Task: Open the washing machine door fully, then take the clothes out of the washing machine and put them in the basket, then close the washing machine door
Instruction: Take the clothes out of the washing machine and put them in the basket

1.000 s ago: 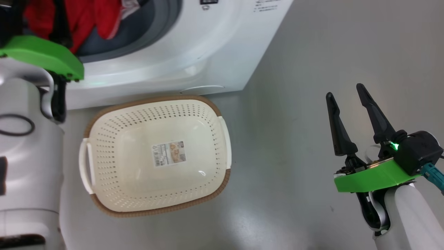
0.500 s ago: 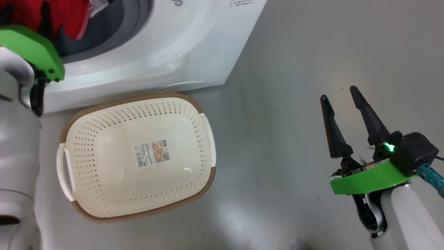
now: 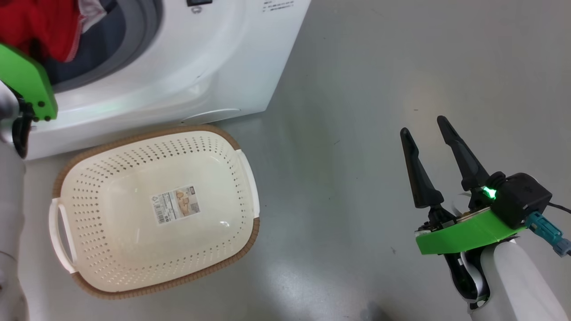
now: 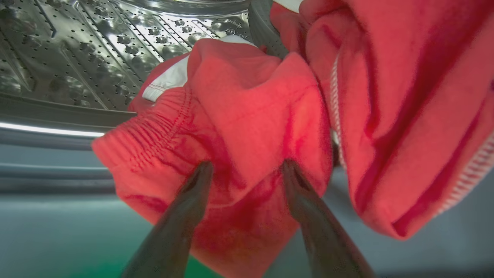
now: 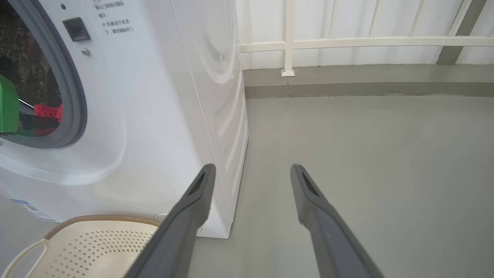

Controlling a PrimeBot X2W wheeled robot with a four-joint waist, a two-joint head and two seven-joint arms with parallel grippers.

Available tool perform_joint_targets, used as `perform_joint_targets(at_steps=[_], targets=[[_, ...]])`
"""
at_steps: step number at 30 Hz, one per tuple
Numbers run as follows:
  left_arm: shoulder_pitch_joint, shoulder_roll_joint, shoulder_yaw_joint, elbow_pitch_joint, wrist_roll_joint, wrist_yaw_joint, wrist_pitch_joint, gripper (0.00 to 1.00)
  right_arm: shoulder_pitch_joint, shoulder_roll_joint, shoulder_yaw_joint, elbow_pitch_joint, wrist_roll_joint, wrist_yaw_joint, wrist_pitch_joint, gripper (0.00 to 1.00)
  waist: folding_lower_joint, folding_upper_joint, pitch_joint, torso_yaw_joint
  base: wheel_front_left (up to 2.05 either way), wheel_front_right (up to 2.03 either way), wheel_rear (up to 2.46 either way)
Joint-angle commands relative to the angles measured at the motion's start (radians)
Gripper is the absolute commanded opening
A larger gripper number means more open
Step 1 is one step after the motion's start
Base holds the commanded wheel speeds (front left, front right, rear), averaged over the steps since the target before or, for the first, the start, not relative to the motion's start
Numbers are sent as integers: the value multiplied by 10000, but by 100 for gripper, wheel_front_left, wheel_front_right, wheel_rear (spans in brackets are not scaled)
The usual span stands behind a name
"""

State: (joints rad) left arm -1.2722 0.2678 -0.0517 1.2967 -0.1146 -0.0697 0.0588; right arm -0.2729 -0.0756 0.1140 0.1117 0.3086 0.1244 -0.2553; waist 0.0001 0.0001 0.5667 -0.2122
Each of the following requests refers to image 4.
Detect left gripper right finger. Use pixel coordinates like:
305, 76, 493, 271
281, 160, 377, 278

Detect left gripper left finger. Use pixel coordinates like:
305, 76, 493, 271
121, 161, 214, 278

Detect red shorts with elastic waist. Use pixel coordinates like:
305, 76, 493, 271
91, 35, 335, 278

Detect red shirt with striped trim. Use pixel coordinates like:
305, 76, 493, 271
269, 0, 494, 241

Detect stainless steel washer drum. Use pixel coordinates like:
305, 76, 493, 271
0, 0, 291, 121

